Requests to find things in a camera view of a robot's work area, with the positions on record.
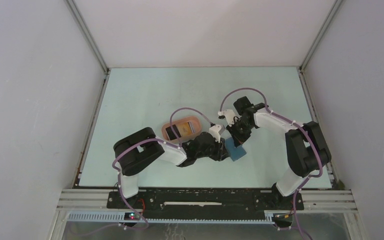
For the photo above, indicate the blue leather card holder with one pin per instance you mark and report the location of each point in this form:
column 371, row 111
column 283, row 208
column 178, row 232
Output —
column 235, row 152

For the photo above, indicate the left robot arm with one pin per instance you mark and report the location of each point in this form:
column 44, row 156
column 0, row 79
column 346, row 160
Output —
column 136, row 152

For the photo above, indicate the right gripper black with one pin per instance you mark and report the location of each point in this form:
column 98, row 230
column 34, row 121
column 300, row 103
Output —
column 238, row 139

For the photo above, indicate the pink oval tray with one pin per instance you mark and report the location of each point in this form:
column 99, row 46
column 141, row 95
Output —
column 197, row 126

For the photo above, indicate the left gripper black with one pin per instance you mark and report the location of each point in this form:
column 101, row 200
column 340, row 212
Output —
column 221, row 152

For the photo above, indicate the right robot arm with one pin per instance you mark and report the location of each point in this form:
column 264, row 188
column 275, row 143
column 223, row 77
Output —
column 306, row 148

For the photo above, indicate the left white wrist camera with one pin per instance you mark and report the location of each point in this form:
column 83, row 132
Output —
column 216, row 130

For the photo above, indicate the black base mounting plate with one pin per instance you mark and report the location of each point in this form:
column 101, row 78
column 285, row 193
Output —
column 206, row 203

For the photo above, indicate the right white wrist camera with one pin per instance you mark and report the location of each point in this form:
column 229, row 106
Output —
column 229, row 115

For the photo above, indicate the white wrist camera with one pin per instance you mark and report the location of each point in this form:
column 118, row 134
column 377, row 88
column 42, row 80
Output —
column 216, row 130
column 229, row 115

